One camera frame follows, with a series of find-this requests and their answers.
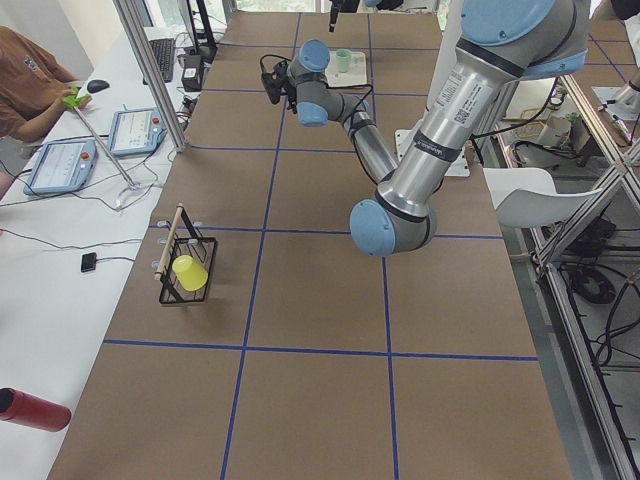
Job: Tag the far blue teach pendant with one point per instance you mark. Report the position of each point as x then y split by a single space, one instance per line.
136 132

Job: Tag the black wire cup rack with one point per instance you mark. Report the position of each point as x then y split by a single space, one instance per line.
184 238

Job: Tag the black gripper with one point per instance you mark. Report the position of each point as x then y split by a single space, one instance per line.
289 93
333 18

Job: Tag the white chair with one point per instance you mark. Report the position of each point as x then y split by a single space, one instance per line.
527 197

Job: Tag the cream rabbit tray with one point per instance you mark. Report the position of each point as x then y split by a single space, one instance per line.
357 75

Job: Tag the aluminium frame post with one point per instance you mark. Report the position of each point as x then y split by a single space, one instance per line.
133 27

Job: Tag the yellow cup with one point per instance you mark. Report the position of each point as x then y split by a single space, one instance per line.
191 275

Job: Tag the green cup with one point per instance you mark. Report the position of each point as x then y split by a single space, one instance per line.
343 58

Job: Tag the person in brown shirt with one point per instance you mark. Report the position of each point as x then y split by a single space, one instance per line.
33 88

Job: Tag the black keyboard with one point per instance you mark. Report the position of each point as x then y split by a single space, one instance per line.
163 51

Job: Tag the blue teach pendant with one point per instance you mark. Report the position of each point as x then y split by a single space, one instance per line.
61 167
136 132

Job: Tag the red bottle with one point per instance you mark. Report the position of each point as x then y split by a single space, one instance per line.
27 410

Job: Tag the near blue teach pendant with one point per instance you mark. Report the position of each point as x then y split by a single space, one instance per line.
61 167

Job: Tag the black computer mouse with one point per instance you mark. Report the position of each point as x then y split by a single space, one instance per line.
96 85

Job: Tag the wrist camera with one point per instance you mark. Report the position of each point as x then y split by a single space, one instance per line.
272 86

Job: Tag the small black puck device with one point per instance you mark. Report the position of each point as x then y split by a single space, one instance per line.
88 262

